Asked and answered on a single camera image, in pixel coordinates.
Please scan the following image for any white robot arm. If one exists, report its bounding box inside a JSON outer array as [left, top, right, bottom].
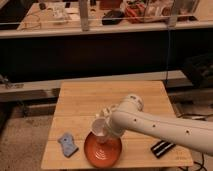
[[105, 94, 213, 156]]

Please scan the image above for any orange ceramic bowl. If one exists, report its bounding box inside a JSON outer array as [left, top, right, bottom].
[[84, 132, 122, 168]]

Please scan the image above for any wooden table board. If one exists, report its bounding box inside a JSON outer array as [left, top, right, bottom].
[[41, 81, 193, 170]]

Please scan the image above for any black bag on bench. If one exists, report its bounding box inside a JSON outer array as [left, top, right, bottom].
[[102, 10, 124, 25]]

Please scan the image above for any blue sponge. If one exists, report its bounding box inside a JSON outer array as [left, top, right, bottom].
[[58, 133, 78, 158]]

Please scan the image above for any orange item on bench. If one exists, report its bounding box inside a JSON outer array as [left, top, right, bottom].
[[125, 3, 145, 23]]

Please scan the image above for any black and white striped block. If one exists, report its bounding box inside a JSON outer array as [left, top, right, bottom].
[[151, 140, 175, 158]]

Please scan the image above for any metal post left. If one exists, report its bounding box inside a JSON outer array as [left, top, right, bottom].
[[78, 0, 89, 31]]

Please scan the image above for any metal post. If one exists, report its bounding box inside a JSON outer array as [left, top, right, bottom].
[[167, 0, 182, 28], [78, 0, 89, 31]]

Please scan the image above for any metal post right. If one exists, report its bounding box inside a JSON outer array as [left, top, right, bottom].
[[167, 0, 182, 28]]

